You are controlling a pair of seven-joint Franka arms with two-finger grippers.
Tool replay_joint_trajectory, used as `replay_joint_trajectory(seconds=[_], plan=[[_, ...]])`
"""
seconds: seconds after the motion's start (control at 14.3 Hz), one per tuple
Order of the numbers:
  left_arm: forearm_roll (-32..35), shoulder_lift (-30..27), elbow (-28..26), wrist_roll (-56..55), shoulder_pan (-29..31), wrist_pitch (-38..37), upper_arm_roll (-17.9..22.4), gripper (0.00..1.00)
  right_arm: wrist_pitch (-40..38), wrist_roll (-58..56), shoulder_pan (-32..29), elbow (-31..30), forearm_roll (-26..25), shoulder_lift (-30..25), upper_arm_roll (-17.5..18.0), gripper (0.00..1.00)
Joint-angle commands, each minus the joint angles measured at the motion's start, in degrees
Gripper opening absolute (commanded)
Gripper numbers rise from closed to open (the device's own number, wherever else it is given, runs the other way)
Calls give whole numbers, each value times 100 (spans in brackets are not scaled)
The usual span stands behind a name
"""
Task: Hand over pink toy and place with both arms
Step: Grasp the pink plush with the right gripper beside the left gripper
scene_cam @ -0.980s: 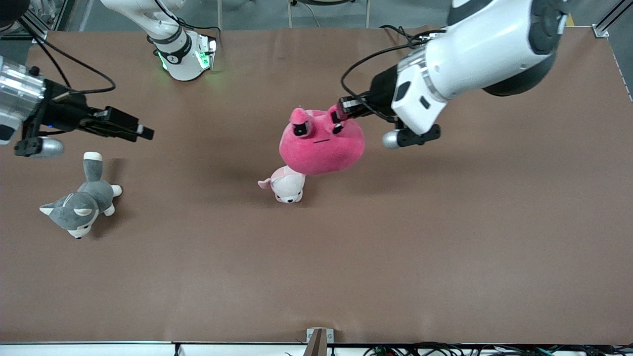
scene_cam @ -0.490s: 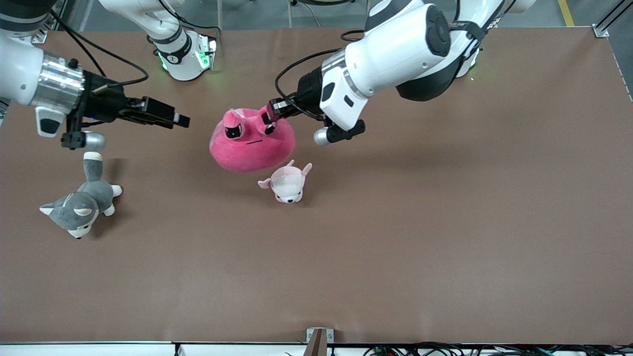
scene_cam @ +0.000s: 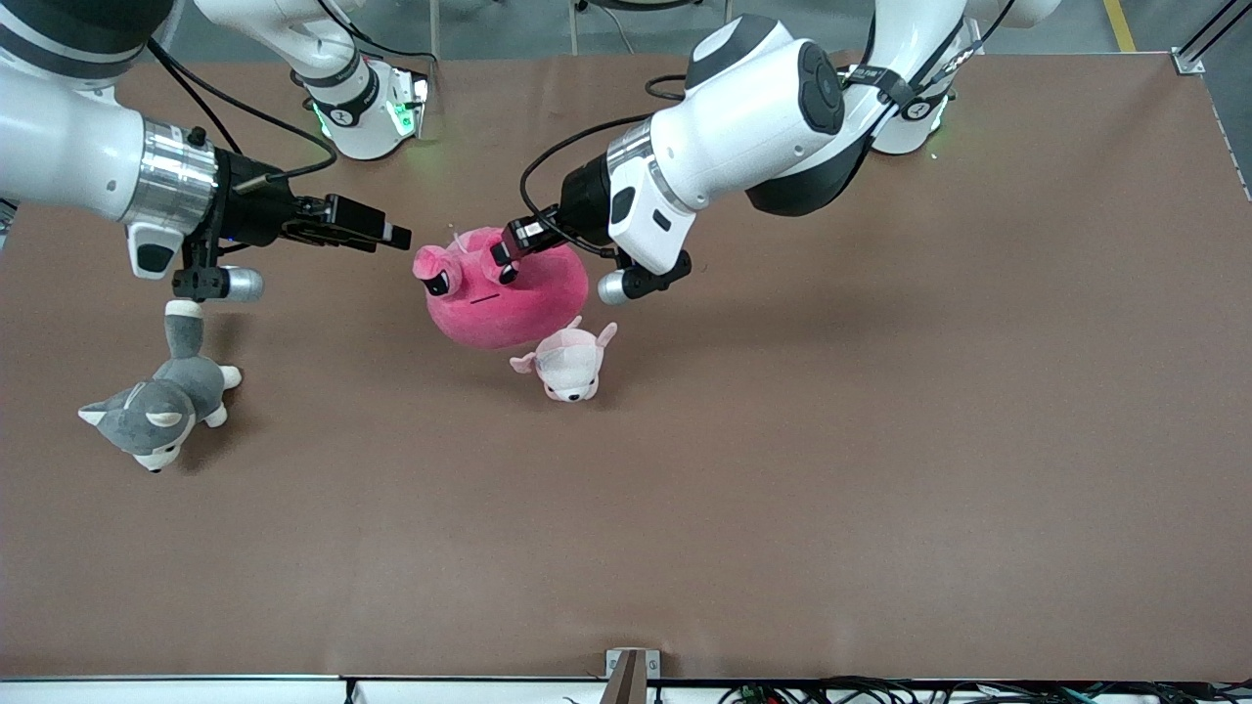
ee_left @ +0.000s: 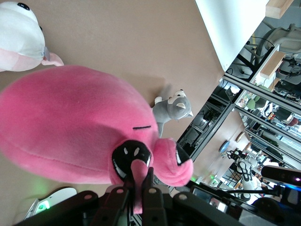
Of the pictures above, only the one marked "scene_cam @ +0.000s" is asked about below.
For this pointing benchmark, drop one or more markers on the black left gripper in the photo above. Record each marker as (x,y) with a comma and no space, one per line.
(588,198)

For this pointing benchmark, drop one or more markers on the round hot pink plush toy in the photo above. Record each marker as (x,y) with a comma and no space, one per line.
(509,303)

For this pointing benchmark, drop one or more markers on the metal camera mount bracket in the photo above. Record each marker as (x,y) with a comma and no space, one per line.
(631,677)

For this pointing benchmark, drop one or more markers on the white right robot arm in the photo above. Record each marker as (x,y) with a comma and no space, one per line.
(68,137)

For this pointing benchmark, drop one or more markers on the small pale pink plush toy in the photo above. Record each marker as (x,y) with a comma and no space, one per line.
(567,370)

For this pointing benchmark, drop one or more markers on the grey white husky plush toy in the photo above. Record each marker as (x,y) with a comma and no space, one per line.
(166,396)

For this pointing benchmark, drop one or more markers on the aluminium frame post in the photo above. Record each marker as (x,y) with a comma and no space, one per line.
(1198,54)

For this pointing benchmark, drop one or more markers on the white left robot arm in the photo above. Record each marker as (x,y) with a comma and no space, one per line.
(753,127)

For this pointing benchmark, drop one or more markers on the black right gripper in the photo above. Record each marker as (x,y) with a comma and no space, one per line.
(251,207)

